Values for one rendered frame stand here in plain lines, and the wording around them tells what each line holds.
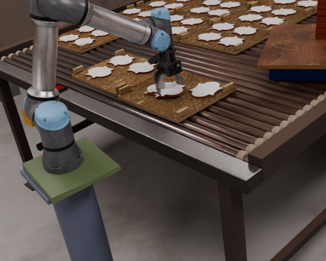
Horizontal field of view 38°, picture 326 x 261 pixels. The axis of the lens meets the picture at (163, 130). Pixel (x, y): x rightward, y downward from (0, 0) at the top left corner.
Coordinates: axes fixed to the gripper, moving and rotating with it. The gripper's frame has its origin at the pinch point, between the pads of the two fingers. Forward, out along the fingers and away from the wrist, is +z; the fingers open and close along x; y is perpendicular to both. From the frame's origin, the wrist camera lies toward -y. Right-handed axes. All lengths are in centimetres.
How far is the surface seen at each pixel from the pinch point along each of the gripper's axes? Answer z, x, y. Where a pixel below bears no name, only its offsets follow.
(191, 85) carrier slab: 2.9, 11.6, 0.6
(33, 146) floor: 97, -21, -180
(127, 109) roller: 4.9, -18.4, -6.5
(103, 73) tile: 2.0, -8.2, -45.8
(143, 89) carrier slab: 2.9, -4.9, -14.0
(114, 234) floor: 97, -25, -42
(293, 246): 69, 19, 52
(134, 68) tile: 2.0, 5.3, -36.9
